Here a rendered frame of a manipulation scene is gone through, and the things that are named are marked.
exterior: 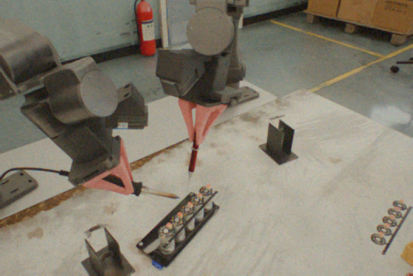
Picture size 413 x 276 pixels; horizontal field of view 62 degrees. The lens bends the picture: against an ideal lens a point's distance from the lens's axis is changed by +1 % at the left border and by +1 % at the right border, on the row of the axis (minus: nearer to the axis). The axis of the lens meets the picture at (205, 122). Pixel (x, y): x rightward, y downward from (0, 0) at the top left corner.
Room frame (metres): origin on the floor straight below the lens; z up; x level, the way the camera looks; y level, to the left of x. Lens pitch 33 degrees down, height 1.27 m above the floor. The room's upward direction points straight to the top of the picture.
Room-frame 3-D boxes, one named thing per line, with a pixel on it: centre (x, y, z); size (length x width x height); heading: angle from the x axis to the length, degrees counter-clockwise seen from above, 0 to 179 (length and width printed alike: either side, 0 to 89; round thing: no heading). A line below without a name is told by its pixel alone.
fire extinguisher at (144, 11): (3.14, 0.55, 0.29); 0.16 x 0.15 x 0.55; 127
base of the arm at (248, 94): (0.91, -0.07, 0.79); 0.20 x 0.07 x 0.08; 124
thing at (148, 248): (0.43, 0.05, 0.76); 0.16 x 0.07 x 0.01; 145
